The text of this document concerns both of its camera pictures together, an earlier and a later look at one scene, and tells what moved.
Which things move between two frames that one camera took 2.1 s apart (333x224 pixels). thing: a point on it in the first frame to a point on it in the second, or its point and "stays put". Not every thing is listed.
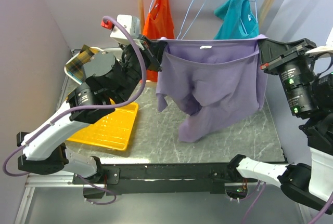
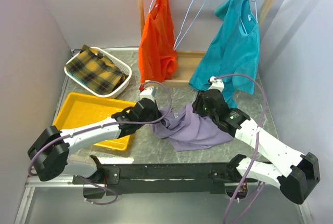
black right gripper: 271,52 to 197,104
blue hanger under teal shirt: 256,3 stays put
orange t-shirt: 158,24 stays put
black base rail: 181,179 stays put
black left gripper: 153,52 to 157,114
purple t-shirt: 219,82 to 187,129
